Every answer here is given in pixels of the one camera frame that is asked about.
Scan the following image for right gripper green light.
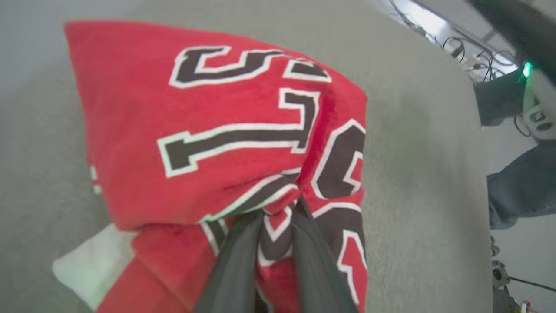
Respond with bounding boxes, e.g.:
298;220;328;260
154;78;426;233
467;0;556;142

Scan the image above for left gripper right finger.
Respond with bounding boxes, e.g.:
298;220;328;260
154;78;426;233
290;196;359;313

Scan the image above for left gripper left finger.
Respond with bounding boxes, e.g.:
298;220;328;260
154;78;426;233
193;211;265;313

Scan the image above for red basketball jersey white sleeves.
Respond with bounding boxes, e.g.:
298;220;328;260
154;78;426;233
52;20;369;313

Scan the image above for grey metal device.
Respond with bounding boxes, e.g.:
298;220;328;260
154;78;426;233
491;237;524;313

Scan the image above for black tangled cable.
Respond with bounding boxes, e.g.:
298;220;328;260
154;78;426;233
473;48;520;83

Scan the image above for black looped cable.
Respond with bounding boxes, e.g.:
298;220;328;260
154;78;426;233
443;36;466;60

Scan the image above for thin black cable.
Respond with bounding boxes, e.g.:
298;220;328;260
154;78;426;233
508;276;556;293

